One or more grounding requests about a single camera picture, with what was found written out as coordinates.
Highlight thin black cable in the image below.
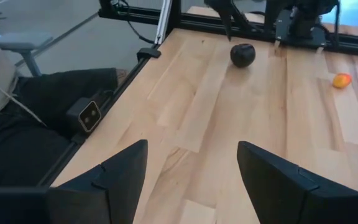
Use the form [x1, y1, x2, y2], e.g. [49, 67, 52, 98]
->
[116, 0, 157, 44]

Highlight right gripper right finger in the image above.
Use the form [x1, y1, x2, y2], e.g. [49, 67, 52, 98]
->
[237, 141, 358, 224]

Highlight silver aluminium bar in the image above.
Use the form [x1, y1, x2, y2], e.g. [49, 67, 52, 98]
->
[154, 0, 172, 45]

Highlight black table-level camera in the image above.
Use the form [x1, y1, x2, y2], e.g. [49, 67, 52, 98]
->
[65, 96, 103, 134]

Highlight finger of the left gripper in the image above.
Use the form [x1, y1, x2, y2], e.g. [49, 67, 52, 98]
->
[231, 4, 263, 34]
[204, 0, 236, 42]

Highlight person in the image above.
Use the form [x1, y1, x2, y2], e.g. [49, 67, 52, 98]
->
[0, 26, 129, 187]

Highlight dark purple plum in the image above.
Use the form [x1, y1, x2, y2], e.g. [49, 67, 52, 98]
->
[229, 42, 257, 68]

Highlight red yellow peach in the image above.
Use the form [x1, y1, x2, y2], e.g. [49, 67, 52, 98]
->
[332, 73, 352, 90]

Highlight black aluminium table frame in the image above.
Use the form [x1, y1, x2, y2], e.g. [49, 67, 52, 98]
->
[37, 0, 358, 187]

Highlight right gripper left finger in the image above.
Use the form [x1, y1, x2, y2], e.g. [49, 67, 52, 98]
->
[47, 139, 149, 224]

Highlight grey chair armrest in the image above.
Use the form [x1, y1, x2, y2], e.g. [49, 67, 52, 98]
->
[0, 30, 54, 77]

